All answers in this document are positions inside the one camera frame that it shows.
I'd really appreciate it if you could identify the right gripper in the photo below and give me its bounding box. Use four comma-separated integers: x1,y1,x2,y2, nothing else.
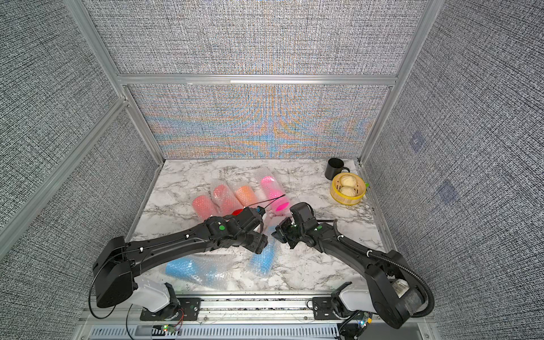
270,217,307,249

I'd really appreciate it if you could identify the red wine glass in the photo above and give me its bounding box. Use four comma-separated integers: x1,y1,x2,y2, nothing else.
211,182,243,216

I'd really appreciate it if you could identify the blue wine glass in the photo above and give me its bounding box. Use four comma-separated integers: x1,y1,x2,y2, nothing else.
165,254,233,289
249,226,279,277

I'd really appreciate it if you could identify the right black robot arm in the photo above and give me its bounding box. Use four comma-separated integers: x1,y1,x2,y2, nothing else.
272,203,435,329

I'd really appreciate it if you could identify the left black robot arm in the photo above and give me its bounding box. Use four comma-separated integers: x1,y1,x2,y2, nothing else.
89,206,268,320

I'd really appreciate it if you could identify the orange wrapped wine glass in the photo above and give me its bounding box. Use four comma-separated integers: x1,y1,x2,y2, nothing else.
234,184,259,207

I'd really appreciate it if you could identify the pink wrapped wine glass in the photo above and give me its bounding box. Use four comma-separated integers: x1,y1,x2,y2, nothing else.
258,172,291,216

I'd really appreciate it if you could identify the coral wrapped wine glass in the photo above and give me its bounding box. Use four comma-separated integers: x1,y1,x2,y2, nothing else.
191,194,219,221

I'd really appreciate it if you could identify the yellow bamboo steamer basket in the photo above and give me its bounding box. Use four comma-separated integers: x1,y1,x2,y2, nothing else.
330,172,369,206

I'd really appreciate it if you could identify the upper white bun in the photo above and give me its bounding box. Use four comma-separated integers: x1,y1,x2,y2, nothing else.
339,175,358,188

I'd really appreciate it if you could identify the black mug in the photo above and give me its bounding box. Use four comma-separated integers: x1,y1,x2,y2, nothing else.
324,158,351,181

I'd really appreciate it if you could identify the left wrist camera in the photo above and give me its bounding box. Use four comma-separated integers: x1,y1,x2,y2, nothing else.
256,205,268,234

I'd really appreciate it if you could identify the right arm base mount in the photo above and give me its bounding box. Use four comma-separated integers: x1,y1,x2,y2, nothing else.
311,282,375,320

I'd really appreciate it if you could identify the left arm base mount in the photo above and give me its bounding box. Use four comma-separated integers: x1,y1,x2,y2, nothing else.
140,283,202,322

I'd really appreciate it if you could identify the aluminium frame crossbar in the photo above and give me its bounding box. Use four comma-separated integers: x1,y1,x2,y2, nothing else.
117,74,398,86

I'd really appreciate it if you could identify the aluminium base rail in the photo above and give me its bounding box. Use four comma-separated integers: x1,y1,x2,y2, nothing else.
71,290,440,339

